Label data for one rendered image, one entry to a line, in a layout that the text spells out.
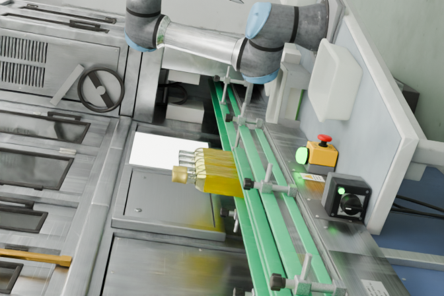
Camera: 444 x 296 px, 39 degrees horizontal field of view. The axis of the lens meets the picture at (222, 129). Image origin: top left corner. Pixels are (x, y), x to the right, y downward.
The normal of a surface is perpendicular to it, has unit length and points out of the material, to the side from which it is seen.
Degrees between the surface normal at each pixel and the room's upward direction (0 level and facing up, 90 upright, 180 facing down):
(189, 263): 90
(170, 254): 91
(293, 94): 90
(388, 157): 0
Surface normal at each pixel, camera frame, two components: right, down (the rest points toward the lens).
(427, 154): 0.02, 0.52
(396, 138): -0.98, -0.15
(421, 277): 0.18, -0.95
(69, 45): 0.07, 0.29
